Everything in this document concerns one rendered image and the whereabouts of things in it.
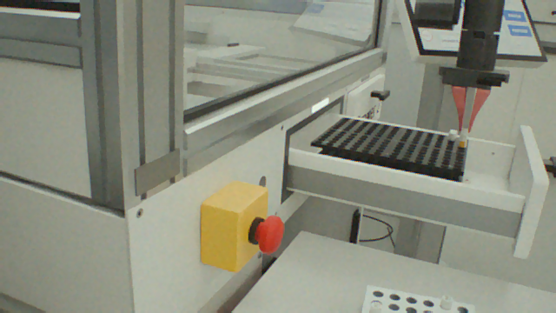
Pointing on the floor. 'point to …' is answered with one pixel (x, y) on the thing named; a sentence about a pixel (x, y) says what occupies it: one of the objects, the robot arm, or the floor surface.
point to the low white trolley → (281, 290)
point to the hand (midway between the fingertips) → (465, 126)
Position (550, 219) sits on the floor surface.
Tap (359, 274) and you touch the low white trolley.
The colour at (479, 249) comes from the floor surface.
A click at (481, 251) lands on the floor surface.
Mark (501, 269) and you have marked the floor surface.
